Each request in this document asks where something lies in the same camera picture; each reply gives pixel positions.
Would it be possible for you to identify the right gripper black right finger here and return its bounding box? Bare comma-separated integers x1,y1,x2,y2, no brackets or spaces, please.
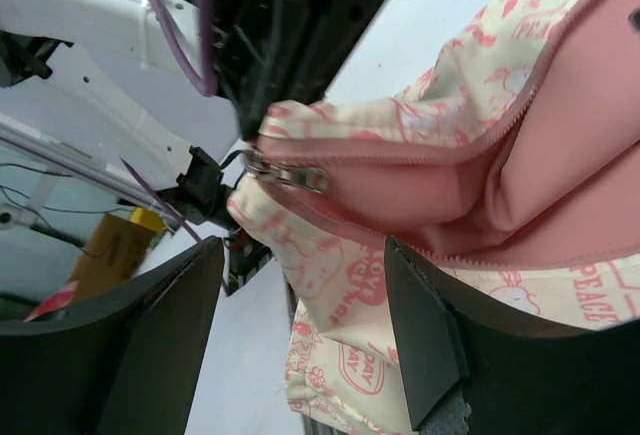
384,239,639,434

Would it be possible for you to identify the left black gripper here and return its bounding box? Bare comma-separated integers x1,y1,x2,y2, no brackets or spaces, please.
184,0,386,139

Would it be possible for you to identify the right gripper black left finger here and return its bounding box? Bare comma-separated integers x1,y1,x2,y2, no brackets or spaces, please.
1,237,224,434

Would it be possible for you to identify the pink Snoopy zip jacket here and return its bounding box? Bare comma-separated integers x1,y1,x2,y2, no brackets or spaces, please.
227,0,639,434

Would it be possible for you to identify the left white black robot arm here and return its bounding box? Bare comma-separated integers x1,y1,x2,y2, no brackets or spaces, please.
1,0,386,230

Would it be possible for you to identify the yellow brown cardboard box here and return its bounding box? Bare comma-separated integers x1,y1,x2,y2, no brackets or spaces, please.
69,208,165,303

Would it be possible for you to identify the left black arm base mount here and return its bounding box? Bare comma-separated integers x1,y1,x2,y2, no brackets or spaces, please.
170,146,271,296

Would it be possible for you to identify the aluminium table edge rail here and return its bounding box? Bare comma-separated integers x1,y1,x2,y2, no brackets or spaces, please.
1,115,177,220

